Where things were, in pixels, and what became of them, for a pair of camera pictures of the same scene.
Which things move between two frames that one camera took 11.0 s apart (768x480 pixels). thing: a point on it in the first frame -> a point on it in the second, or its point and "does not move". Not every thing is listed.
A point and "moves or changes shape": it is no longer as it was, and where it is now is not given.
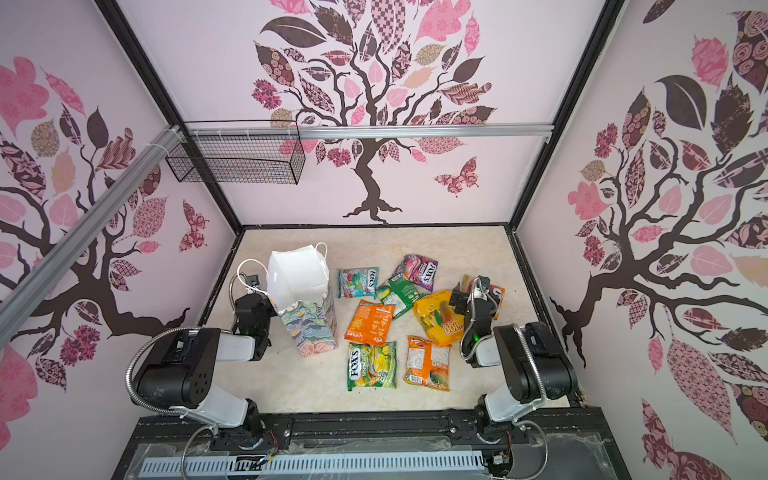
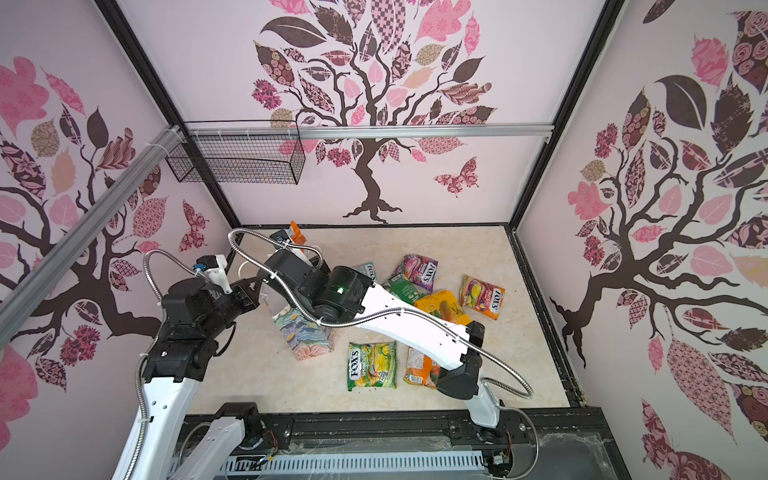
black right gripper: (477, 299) -> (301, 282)
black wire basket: (239, 152) does not move
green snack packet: (398, 296) does not move
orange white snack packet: (427, 363) does not move
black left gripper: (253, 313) -> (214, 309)
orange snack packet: (370, 323) moves or changes shape
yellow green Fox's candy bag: (372, 365) does not move
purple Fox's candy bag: (419, 269) does not move
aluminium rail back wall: (242, 130) does not move
